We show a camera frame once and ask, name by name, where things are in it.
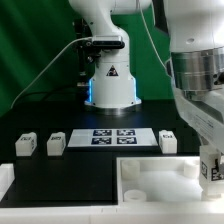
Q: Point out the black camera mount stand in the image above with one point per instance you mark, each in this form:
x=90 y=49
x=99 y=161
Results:
x=86 y=54

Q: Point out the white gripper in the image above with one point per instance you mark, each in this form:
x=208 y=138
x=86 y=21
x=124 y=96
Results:
x=206 y=117

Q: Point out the white tag sheet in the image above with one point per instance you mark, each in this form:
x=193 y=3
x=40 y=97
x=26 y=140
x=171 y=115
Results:
x=112 y=137

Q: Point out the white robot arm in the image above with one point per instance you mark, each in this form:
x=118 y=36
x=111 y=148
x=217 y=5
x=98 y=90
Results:
x=196 y=30

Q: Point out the white square tabletop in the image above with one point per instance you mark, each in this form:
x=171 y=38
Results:
x=163 y=183

